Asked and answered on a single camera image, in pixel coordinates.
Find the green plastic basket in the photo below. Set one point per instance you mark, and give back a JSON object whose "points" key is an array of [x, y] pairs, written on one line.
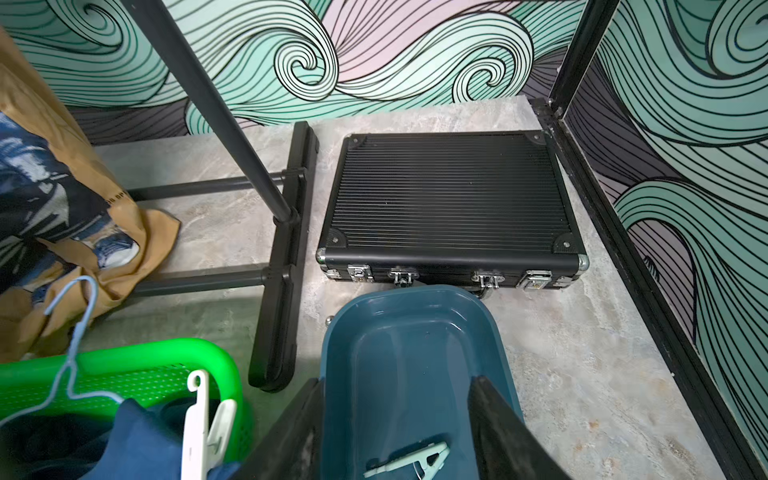
{"points": [[153, 373]]}

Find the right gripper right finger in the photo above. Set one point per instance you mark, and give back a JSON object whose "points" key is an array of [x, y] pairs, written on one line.
{"points": [[504, 447]]}

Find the black ribbed case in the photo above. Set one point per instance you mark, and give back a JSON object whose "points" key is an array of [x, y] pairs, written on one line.
{"points": [[477, 210]]}

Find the navy Mickey print t-shirt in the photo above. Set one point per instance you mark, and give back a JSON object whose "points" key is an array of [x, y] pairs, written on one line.
{"points": [[138, 443]]}

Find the teal plastic tray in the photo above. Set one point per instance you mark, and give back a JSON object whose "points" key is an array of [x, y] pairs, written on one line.
{"points": [[397, 367]]}

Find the light blue wire hanger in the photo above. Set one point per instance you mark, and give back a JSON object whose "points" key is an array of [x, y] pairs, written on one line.
{"points": [[70, 367]]}

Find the tan cartoon print t-shirt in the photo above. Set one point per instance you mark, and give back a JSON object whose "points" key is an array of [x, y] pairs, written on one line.
{"points": [[71, 236]]}

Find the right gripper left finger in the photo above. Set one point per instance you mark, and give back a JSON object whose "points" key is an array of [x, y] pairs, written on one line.
{"points": [[292, 448]]}

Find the white clothespin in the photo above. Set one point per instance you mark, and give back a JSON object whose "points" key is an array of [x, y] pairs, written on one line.
{"points": [[205, 440]]}

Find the black clothes rack frame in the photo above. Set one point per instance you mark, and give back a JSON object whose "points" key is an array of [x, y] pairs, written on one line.
{"points": [[287, 194]]}

